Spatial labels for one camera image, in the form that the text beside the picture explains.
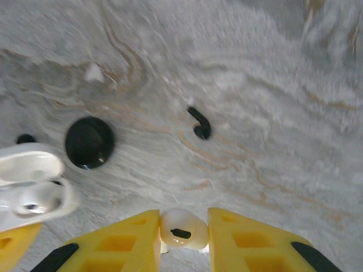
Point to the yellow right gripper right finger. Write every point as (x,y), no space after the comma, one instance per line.
(249,246)

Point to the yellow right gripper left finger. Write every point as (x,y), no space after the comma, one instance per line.
(113,249)

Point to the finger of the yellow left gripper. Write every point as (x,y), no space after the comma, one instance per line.
(14,239)

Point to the white earbud charging case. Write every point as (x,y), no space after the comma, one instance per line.
(28,164)

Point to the black round earbud case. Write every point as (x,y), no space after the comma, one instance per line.
(88,141)

